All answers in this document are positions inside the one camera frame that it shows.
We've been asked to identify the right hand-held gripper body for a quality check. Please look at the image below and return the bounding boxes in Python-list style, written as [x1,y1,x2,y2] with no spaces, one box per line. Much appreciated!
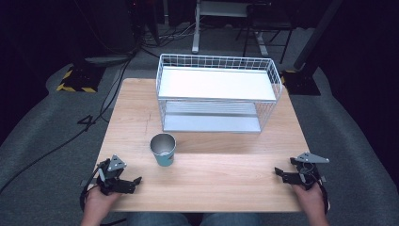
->
[290,152,330,191]

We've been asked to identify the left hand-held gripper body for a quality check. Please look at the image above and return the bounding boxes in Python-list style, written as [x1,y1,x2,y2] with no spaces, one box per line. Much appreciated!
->
[95,153,128,196]

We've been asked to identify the teal cup with metal inside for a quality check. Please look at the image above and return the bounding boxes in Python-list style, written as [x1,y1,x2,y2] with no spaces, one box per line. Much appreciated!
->
[149,133,177,168]

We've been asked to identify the white wire shelf rack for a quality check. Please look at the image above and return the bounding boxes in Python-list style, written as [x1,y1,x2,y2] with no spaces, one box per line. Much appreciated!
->
[155,53,283,134]

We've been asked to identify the person's right hand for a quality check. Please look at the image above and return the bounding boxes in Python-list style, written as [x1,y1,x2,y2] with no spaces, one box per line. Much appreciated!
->
[292,182,329,218]

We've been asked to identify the person's left hand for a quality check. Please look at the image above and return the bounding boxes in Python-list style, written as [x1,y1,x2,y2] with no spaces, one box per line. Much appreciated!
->
[83,186,122,222]

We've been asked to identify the person's legs in jeans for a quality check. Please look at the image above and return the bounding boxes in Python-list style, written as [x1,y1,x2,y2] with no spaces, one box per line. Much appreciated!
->
[126,212,261,226]

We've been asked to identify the stand base with hazard stripes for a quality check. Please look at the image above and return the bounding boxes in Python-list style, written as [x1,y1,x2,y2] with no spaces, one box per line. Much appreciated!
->
[279,69,322,96]
[56,63,107,94]

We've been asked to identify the slanted black pole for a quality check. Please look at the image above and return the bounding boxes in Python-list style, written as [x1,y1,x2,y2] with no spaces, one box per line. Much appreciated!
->
[293,0,344,71]

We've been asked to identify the black chair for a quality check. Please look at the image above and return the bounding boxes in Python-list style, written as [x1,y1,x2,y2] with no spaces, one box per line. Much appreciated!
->
[234,2,298,65]

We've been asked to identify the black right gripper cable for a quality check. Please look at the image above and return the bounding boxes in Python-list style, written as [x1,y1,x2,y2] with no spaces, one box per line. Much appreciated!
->
[317,178,331,215]

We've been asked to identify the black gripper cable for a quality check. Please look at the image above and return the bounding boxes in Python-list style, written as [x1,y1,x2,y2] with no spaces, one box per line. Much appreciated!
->
[317,178,331,215]
[79,168,102,215]

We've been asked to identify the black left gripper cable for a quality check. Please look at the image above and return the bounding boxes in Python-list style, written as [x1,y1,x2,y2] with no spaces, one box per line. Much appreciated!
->
[79,168,102,215]

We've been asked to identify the long black floor cable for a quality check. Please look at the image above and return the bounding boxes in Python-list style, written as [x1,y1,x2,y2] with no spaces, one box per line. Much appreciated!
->
[0,55,135,194]

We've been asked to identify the bundle of floor cables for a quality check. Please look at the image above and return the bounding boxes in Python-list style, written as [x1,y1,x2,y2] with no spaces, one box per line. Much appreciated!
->
[137,22,201,59]

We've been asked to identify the white desk frame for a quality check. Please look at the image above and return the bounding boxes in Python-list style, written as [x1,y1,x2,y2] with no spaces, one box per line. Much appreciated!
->
[191,0,271,58]

